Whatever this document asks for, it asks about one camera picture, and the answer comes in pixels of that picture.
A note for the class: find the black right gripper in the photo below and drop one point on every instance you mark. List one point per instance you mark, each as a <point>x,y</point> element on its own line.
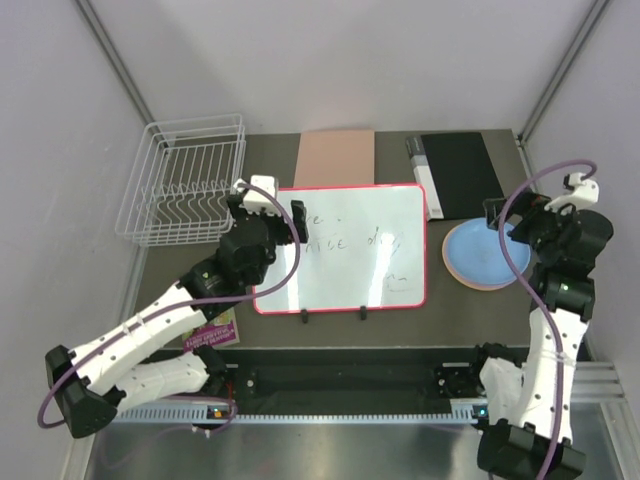
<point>531,206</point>

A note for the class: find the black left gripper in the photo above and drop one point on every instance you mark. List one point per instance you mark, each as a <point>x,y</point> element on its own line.
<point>238,210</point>

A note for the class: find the blue plate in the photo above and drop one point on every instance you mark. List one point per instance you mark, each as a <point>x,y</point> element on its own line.
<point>475,253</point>

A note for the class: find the purple plate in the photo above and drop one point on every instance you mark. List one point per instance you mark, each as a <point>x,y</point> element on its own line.
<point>444,247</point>

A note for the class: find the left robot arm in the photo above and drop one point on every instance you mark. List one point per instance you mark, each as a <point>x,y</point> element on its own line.
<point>93,383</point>

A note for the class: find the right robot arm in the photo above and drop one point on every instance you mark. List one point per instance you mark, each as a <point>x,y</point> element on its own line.
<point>528,433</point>

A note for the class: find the black folder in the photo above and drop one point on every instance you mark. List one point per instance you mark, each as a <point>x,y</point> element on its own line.
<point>456,173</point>

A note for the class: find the brown cardboard sheet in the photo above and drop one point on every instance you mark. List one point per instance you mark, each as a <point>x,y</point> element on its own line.
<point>335,158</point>

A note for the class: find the red framed whiteboard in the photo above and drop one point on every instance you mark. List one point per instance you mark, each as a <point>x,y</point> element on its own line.
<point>366,249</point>

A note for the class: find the purple treehouse children's book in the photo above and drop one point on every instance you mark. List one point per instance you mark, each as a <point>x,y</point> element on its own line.
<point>220,332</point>

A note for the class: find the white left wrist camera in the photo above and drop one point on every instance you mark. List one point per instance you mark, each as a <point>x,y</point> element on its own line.
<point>257,200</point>

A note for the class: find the white wire dish rack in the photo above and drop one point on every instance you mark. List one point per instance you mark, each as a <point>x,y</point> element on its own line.
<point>182,173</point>

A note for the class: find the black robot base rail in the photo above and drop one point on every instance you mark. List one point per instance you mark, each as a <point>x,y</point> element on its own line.
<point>324,381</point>

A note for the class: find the grey slotted cable duct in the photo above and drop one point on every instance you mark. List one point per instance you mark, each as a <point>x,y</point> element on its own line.
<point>165,413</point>

